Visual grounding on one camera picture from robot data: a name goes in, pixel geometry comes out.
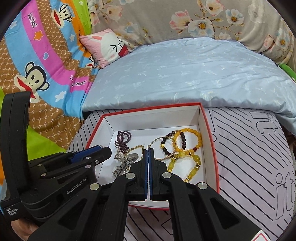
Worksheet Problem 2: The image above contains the yellow bead bracelet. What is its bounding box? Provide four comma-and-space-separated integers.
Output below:
172, 127, 203, 153

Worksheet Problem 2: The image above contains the left hand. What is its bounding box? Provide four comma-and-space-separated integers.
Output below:
11, 219, 39, 241

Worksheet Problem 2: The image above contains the large yellow stone bracelet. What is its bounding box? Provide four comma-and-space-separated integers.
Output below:
167, 150, 202, 183

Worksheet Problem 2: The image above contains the gold bead bracelet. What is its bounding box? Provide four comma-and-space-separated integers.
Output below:
124, 144, 145, 160

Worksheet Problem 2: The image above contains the light blue quilt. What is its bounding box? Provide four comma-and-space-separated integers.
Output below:
82, 37, 295, 133

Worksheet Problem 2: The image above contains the grey floral duvet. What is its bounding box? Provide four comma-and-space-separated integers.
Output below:
88, 0, 295, 66

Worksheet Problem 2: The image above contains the dark brown bead bracelet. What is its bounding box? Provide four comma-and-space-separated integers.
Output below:
160, 131, 187, 156

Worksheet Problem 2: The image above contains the pink rabbit pillow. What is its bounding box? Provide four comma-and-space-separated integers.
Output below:
79, 29, 130, 68

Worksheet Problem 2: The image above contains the thin gold bangle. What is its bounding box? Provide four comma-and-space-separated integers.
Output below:
147, 136, 177, 161

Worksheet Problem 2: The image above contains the silver rhinestone hair clip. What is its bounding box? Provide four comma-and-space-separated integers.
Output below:
112, 153, 139, 178

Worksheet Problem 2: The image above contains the red cardboard box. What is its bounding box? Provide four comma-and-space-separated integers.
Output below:
84, 102, 220, 210

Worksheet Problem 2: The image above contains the grey lined bedsheet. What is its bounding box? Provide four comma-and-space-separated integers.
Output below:
67, 106, 296, 241

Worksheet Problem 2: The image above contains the green plastic object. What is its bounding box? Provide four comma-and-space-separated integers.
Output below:
279, 64, 296, 82

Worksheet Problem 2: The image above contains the colourful monkey cartoon blanket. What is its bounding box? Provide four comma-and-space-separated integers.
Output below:
0, 0, 100, 200

